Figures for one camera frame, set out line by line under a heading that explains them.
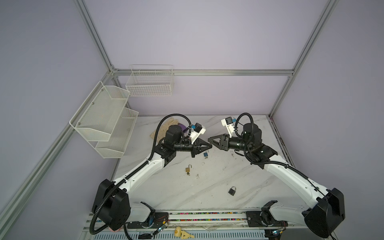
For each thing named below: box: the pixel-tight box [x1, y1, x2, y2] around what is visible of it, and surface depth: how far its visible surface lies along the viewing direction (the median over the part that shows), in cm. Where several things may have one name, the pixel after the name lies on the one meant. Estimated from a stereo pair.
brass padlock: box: [185, 164, 192, 175], surface depth 92 cm
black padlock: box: [228, 186, 237, 196], surface depth 84 cm
